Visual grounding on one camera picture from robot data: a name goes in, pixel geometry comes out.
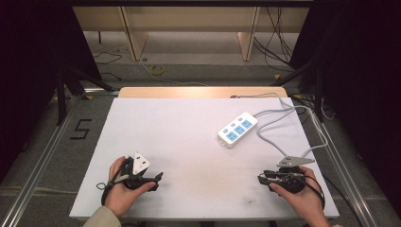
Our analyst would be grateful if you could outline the yellow tape roll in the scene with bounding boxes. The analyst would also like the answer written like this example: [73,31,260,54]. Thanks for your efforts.
[148,63,166,77]

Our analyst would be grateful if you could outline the black metal stand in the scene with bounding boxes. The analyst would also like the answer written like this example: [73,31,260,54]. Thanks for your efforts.
[54,60,115,127]
[270,56,325,124]

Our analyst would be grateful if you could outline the white power strip blue sockets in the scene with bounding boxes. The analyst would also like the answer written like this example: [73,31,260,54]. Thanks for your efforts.
[217,111,259,148]

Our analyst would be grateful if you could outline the light wooden shelf unit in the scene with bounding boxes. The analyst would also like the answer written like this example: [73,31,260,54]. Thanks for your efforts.
[72,6,310,62]

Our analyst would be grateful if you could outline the bundle of black floor cables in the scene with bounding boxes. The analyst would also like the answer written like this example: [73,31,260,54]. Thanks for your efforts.
[253,7,296,73]

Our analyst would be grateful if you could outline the person's right hand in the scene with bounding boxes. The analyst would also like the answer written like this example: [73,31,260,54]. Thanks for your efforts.
[269,166,328,222]

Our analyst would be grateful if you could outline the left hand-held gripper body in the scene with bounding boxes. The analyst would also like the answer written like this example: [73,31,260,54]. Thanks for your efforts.
[120,151,152,191]

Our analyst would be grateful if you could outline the person's left hand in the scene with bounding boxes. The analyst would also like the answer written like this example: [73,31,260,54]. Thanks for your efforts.
[104,156,157,218]

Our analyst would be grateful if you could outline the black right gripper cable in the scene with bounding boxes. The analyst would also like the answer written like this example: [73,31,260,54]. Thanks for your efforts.
[302,173,364,227]

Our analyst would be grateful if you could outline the grey power strip cable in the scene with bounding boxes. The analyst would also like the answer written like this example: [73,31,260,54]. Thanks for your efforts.
[231,92,329,159]

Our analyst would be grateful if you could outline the pale yellow floor cable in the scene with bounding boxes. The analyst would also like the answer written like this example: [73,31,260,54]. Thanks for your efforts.
[138,58,209,88]

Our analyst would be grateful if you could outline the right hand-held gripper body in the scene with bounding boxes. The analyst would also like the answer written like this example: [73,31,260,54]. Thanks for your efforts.
[276,156,316,195]

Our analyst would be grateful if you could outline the aluminium floor rail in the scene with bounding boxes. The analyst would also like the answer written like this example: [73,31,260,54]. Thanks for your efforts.
[291,94,379,227]
[0,88,119,227]

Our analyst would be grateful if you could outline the white foam board mat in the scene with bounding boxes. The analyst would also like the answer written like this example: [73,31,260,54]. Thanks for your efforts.
[68,96,340,221]

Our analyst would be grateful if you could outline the thin black floor cable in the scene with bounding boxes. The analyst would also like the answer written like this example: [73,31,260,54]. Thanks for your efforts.
[92,50,124,81]

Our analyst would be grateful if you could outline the wooden table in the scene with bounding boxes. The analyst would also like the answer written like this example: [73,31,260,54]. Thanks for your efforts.
[117,86,288,99]

